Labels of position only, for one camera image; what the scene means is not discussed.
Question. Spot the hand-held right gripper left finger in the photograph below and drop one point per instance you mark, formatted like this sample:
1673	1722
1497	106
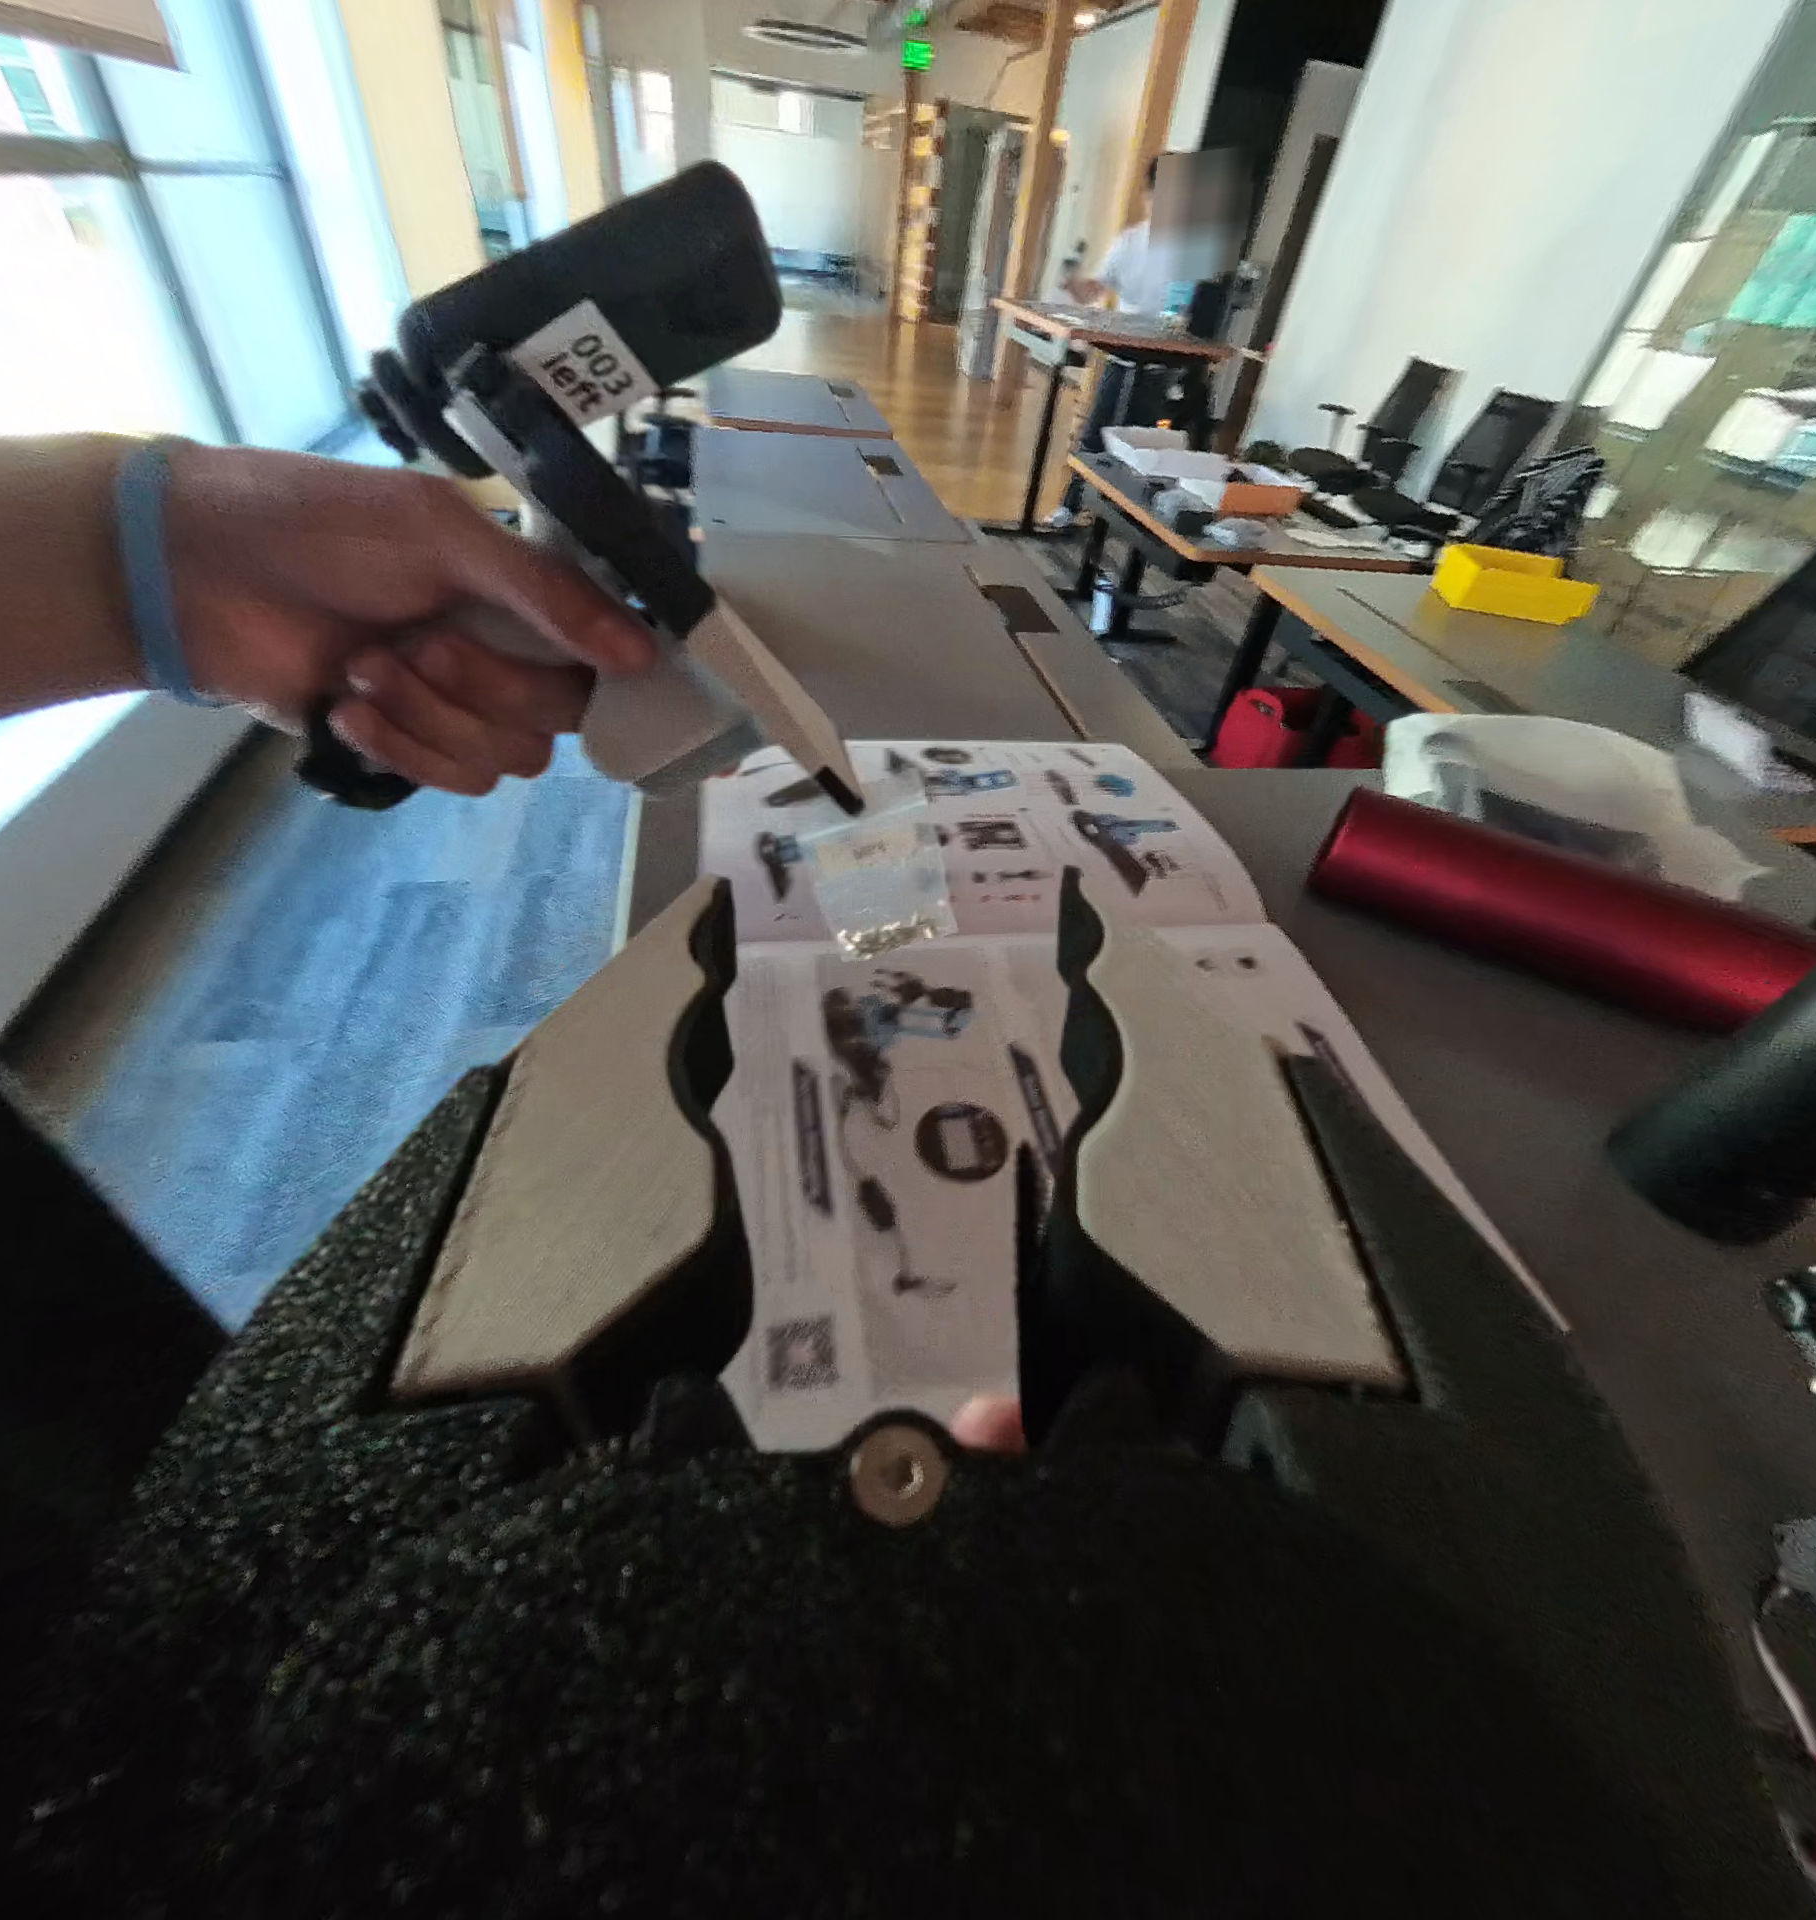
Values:
578	1201

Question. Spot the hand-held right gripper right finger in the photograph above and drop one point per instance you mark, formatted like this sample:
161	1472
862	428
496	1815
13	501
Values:
1223	1201

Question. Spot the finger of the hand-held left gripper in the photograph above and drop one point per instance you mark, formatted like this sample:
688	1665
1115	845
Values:
774	697

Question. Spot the clear zip bag with screws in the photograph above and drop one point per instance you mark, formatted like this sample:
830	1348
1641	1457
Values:
878	886

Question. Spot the robot arm instruction booklet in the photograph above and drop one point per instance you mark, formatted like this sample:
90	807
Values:
909	1201

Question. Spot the person's left forearm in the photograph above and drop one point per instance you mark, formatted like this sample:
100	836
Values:
30	586

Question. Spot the wood-edged office desk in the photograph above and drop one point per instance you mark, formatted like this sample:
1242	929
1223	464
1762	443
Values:
1388	645
1299	549
1103	338

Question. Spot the person's right hand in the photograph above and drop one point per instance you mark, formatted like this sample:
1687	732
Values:
990	1425

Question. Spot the person's left hand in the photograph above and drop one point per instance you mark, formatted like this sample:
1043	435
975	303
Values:
337	600

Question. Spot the red bag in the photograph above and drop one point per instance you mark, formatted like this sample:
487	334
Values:
1284	728

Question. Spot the open white and orange box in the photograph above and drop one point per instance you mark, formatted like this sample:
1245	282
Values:
1194	464

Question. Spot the dark cylindrical bottle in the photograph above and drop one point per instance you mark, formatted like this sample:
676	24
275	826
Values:
1749	1112

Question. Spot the white crumpled plastic bag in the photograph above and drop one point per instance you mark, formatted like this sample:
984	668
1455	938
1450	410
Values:
1554	780

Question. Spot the blue wristband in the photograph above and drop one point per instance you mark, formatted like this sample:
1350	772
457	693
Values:
143	569

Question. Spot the yellow plastic tray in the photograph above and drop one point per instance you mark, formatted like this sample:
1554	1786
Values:
1510	586

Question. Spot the black background chair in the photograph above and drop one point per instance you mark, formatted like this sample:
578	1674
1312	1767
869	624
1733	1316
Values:
1411	413
1492	451

